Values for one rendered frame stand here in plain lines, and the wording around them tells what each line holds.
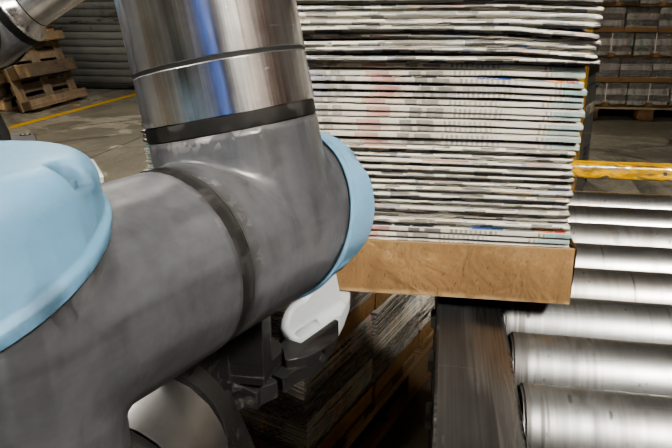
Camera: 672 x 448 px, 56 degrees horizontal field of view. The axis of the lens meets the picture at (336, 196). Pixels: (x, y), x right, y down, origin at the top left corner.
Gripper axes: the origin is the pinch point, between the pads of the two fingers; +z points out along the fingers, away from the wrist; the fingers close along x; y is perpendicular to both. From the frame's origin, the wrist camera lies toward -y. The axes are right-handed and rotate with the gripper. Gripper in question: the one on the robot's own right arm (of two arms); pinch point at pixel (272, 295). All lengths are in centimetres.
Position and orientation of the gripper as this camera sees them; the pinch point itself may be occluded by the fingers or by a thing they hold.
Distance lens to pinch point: 50.6
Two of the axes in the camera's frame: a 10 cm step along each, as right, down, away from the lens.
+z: 1.8, -2.8, 9.4
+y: -0.2, -9.6, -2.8
